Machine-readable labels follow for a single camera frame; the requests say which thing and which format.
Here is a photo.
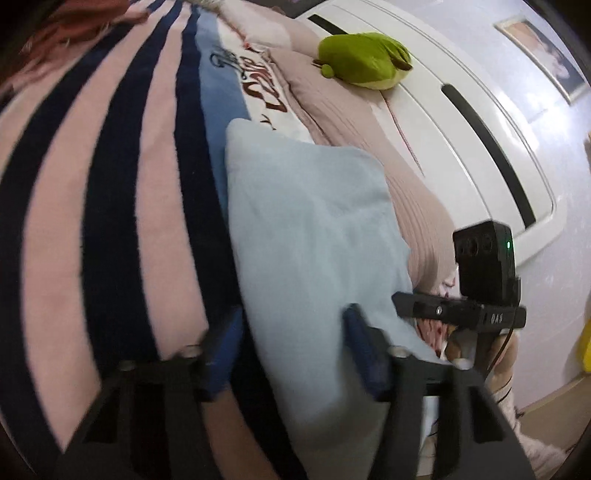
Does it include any light blue garment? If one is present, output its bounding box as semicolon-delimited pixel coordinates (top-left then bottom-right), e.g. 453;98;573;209
225;119;444;462

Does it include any person's right hand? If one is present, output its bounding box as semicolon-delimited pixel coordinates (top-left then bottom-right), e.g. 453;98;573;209
444;331;476;370

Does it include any dark red garment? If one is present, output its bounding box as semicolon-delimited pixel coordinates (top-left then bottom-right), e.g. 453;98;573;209
0;0;148;84

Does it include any pink knit pillow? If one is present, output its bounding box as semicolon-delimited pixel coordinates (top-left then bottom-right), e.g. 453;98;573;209
268;46;462;296

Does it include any person's right forearm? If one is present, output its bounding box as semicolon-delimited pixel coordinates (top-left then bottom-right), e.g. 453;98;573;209
485;332;527;416

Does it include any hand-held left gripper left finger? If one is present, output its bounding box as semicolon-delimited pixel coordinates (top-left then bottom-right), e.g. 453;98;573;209
55;307;245;480

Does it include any yellow box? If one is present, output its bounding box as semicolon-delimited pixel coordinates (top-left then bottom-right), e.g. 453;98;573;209
570;318;591;374

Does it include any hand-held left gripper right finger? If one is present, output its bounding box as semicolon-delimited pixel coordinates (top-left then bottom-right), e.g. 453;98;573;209
344;305;536;480

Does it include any striped blanket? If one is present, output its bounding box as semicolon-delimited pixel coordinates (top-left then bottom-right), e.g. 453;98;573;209
0;0;315;480

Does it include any green plush toy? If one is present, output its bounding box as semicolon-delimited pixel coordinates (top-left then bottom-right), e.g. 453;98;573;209
311;32;413;90

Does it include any pink and white pillow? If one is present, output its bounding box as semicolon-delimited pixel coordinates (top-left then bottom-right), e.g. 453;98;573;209
222;0;319;51

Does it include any framed wall photo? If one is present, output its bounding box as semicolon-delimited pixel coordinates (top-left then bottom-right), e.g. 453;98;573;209
494;16;589;106

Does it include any white bed headboard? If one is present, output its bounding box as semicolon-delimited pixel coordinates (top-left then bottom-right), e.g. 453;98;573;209
295;0;568;266

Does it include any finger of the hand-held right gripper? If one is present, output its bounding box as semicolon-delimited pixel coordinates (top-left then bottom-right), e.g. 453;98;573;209
392;292;444;321

